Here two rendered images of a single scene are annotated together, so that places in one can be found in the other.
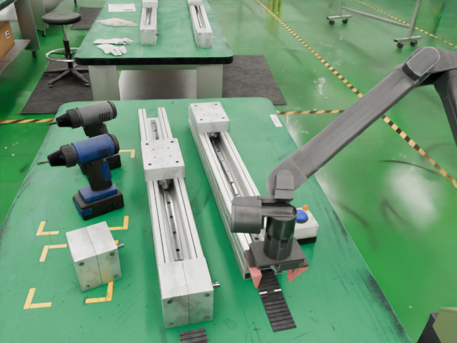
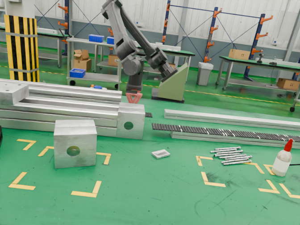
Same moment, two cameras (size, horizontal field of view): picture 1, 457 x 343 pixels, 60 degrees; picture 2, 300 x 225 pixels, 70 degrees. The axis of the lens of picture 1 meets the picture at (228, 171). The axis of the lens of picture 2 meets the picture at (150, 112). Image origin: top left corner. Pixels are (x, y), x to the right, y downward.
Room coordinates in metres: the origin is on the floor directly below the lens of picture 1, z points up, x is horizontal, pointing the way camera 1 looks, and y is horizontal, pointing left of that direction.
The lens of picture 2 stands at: (0.38, 0.77, 1.13)
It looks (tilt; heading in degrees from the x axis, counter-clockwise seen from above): 20 degrees down; 278
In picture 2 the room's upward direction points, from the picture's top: 8 degrees clockwise
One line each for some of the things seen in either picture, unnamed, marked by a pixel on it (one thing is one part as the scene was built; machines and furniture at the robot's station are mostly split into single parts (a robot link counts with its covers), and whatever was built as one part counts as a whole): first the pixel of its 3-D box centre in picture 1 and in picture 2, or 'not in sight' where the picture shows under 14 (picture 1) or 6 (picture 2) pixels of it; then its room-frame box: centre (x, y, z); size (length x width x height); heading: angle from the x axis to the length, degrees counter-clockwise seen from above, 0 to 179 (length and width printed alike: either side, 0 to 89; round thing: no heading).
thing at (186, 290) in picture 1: (191, 290); (130, 118); (0.55, 0.07, 0.83); 0.12 x 0.09 x 0.10; 105
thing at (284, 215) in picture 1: (277, 220); (136, 65); (0.59, -0.10, 1.00); 0.07 x 0.06 x 0.07; 90
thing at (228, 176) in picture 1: (224, 169); (24, 93); (1.03, 0.01, 0.82); 0.80 x 0.10 x 0.09; 15
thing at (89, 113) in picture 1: (86, 140); not in sight; (1.06, 0.44, 0.89); 0.20 x 0.08 x 0.22; 128
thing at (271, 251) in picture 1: (277, 243); (135, 79); (0.59, -0.11, 0.93); 0.10 x 0.07 x 0.07; 105
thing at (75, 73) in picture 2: not in sight; (93, 62); (2.04, -2.85, 0.50); 1.03 x 0.55 x 1.01; 22
